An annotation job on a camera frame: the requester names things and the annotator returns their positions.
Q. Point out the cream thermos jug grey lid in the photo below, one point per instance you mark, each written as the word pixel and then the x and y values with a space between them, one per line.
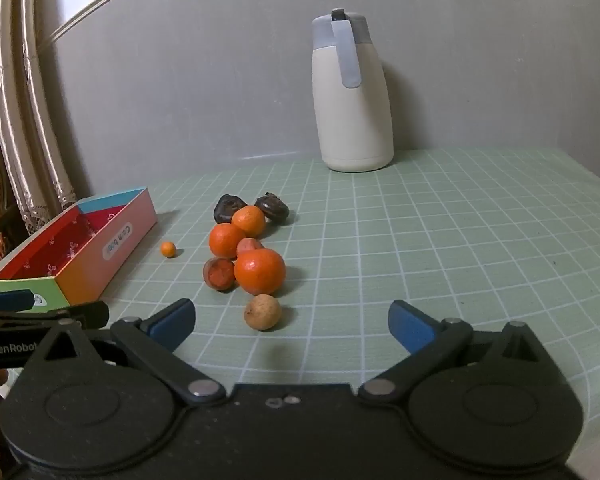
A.
pixel 350 120

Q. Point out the small orange kumquat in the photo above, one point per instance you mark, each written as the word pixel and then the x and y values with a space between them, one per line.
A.
pixel 168 249

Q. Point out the large mandarin orange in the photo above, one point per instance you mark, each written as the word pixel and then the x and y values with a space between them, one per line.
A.
pixel 260 271

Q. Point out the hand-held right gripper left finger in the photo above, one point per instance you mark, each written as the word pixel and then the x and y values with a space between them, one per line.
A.
pixel 172 322

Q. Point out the small red-orange fruit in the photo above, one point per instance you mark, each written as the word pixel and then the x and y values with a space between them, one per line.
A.
pixel 249 246
pixel 219 273

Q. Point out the green grid tablecloth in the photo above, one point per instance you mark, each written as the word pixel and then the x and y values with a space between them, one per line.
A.
pixel 430 240

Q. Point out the colourful cardboard box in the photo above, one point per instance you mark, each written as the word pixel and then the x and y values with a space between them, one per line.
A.
pixel 95 260

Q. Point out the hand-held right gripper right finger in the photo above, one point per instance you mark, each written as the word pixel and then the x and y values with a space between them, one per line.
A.
pixel 410 327

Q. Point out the tan round longan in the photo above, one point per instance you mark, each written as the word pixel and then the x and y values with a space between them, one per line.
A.
pixel 263 312

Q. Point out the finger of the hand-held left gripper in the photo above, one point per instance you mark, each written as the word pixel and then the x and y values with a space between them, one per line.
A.
pixel 87 312
pixel 7 300

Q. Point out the beige lace-trimmed curtain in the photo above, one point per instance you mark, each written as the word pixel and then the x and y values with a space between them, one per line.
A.
pixel 20 110

